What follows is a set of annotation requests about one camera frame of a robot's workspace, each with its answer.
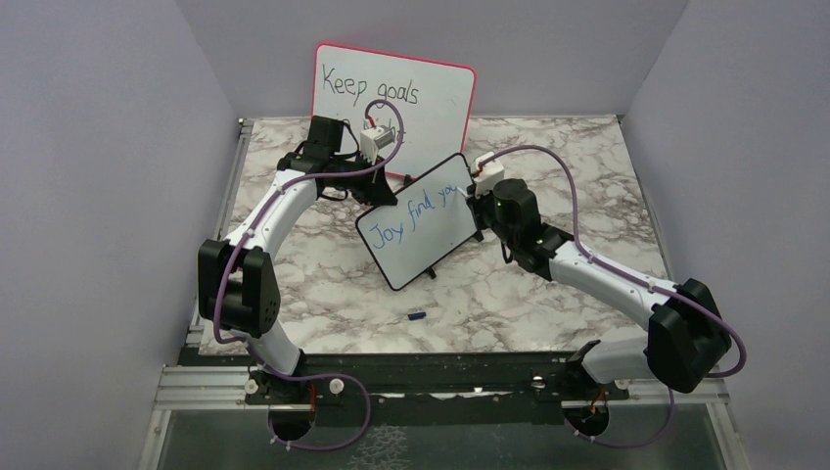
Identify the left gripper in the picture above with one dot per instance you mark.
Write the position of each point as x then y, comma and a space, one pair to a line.
376, 190

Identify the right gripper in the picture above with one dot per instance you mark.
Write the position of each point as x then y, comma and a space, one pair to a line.
476, 202

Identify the black framed small whiteboard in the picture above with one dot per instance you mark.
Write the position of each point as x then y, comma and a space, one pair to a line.
430, 221

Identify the blue marker cap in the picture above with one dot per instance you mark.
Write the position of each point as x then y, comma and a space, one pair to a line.
416, 316

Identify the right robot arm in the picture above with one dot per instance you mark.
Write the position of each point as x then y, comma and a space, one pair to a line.
684, 336

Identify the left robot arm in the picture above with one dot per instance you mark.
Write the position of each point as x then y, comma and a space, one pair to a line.
238, 291

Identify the pink framed whiteboard with writing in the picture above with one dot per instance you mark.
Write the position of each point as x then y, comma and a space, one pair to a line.
434, 99

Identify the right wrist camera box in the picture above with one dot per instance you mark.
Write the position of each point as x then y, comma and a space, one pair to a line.
486, 172

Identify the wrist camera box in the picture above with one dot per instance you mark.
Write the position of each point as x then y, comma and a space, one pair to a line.
372, 140
486, 172

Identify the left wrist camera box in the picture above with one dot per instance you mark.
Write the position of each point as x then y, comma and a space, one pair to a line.
372, 140

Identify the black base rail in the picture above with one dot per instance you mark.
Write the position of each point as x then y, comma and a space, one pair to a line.
419, 389

